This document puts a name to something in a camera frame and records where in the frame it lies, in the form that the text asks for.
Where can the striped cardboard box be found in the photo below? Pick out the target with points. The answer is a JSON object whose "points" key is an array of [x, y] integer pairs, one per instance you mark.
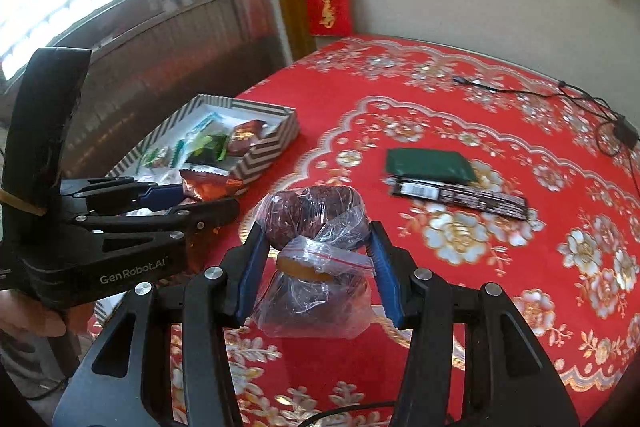
{"points": [[270, 147]]}

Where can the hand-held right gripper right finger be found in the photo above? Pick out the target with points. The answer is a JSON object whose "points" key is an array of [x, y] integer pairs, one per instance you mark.
{"points": [[385, 277]]}

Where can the brown slatted door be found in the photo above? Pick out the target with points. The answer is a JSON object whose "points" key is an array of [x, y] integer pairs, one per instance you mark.
{"points": [[165, 52]]}

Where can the dark green flat packet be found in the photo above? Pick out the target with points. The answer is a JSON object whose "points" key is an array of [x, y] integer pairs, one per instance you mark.
{"points": [[425, 164]]}

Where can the person's left hand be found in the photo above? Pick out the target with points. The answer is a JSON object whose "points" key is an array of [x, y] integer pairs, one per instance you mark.
{"points": [[30, 317]]}

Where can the black power adapter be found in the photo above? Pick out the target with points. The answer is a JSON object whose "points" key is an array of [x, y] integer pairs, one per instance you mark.
{"points": [[624, 129]]}

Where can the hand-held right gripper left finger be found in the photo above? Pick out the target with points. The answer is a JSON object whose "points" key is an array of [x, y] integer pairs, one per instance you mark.
{"points": [[252, 267]]}

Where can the black snack bar packet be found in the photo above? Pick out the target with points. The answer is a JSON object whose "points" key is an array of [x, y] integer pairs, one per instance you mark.
{"points": [[460, 196]]}

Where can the clear bag of dark snacks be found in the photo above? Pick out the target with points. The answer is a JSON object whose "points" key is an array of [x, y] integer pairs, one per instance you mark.
{"points": [[300, 217]]}

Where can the orange red foil snack packet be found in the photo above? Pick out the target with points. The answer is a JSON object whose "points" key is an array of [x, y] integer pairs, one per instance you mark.
{"points": [[210, 187]]}

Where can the red floral tablecloth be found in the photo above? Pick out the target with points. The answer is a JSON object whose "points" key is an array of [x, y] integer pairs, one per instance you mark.
{"points": [[500, 107]]}

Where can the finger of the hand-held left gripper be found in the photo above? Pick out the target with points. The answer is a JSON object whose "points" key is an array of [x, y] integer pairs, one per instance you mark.
{"points": [[210, 212], [162, 194]]}

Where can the green snack packet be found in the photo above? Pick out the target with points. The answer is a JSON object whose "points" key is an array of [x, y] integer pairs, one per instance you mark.
{"points": [[207, 147]]}

